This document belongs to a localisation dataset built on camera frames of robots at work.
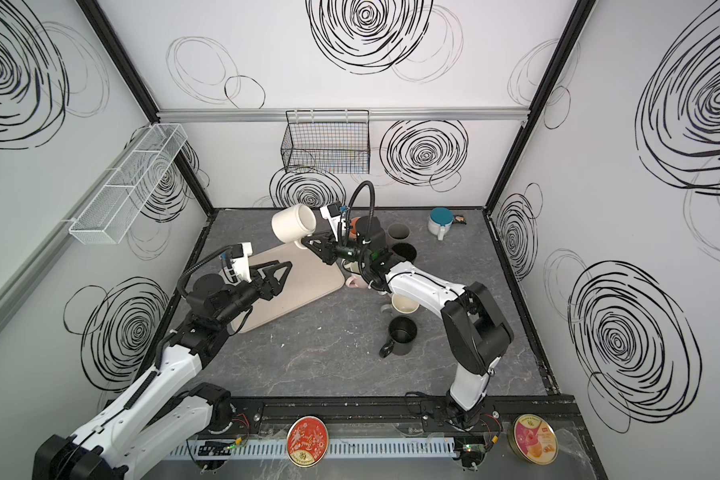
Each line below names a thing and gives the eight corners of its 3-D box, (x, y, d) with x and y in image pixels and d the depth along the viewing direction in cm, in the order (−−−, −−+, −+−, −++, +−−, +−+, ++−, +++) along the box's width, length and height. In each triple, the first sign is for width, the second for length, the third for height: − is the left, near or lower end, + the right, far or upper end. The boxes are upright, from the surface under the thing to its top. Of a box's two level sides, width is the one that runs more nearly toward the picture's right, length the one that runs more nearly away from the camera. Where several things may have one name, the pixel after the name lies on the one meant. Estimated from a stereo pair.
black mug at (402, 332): (378, 357, 85) (380, 346, 78) (378, 329, 91) (379, 316, 84) (415, 357, 85) (419, 346, 78) (412, 329, 91) (416, 316, 84)
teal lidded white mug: (429, 241, 112) (432, 229, 107) (425, 218, 120) (428, 206, 115) (454, 241, 112) (458, 229, 107) (448, 218, 120) (452, 206, 115)
